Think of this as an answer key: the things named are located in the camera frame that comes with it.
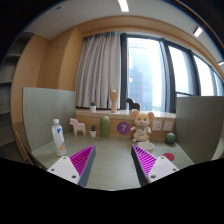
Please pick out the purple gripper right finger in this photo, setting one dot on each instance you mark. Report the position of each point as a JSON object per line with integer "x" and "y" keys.
{"x": 150, "y": 168}

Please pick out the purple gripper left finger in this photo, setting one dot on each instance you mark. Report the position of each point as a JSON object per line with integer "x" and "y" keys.
{"x": 76, "y": 168}

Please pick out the clear plastic water bottle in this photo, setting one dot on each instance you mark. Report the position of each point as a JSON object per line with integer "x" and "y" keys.
{"x": 58, "y": 138}

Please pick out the yellow paper cup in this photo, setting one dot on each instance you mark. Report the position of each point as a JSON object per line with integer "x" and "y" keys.
{"x": 148, "y": 146}

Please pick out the red round coaster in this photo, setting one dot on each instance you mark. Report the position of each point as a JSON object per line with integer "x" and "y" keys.
{"x": 169, "y": 156}

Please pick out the round green cactus ornament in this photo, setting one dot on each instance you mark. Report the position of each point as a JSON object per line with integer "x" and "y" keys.
{"x": 170, "y": 138}

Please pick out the plush mouse toy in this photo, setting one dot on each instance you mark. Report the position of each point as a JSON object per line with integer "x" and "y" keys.
{"x": 141, "y": 125}

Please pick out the small potted plant on desk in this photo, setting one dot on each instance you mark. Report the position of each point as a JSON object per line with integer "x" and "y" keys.
{"x": 93, "y": 131}

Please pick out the pink wooden horse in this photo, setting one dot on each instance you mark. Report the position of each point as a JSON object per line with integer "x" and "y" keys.
{"x": 78, "y": 126}

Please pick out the purple number seven sign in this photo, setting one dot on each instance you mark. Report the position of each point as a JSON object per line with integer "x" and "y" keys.
{"x": 123, "y": 128}

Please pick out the tall green cactus ornament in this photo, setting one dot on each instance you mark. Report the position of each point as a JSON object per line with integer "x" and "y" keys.
{"x": 104, "y": 126}

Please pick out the small potted plant on sill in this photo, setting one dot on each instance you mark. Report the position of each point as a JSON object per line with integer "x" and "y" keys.
{"x": 92, "y": 107}

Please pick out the black horse figurine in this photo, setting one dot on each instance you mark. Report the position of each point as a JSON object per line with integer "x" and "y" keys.
{"x": 132, "y": 104}

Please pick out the green right desk partition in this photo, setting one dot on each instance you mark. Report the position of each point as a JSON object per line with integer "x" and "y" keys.
{"x": 198, "y": 126}

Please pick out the green desk partition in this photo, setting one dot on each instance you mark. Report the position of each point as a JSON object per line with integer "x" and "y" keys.
{"x": 198, "y": 126}
{"x": 40, "y": 107}

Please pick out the green left desk partition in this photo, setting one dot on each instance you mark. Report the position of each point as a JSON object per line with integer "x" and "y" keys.
{"x": 40, "y": 107}

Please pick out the wooden hand model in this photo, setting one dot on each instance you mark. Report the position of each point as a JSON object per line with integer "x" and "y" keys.
{"x": 114, "y": 93}

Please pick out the grey curtain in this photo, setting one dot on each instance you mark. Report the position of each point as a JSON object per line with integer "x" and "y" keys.
{"x": 99, "y": 69}

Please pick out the ceiling light strip right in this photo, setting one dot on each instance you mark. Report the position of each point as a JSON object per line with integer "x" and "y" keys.
{"x": 198, "y": 32}

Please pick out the ceiling light strip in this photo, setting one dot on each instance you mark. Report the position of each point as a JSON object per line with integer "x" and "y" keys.
{"x": 123, "y": 5}
{"x": 198, "y": 32}

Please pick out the ceiling light strip centre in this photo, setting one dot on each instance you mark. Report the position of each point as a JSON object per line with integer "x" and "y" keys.
{"x": 123, "y": 5}

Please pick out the white wall socket left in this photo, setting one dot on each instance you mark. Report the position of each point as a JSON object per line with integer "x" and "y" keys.
{"x": 157, "y": 125}

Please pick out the white wall socket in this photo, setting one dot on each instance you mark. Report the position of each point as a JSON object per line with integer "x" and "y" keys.
{"x": 157, "y": 125}
{"x": 168, "y": 126}

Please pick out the white wall socket right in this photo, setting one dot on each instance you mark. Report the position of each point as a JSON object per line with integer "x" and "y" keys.
{"x": 168, "y": 126}

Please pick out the grey wall shelf unit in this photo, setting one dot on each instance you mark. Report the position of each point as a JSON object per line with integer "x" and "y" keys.
{"x": 7, "y": 72}

